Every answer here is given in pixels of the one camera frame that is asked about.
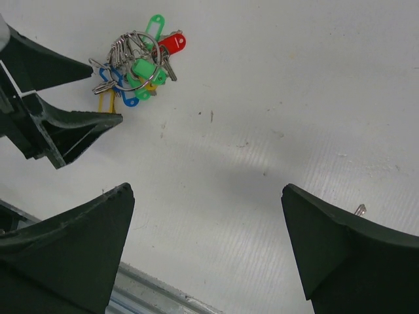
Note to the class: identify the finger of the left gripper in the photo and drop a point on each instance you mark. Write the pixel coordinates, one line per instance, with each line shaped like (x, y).
(35, 67)
(39, 129)

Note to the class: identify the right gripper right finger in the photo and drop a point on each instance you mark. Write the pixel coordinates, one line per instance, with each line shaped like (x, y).
(346, 263)

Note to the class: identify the aluminium mounting rail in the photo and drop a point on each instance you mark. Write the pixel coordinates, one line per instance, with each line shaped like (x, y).
(135, 292)

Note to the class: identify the black tag with key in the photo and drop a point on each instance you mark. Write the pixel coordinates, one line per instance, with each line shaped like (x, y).
(361, 210)

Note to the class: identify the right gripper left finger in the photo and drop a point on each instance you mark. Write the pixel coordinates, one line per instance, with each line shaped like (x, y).
(66, 263)

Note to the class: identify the large keyring with keys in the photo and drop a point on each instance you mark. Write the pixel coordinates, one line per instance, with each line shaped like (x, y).
(133, 68)

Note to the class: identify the red tag with keys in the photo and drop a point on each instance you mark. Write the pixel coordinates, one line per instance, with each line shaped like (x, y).
(170, 45)

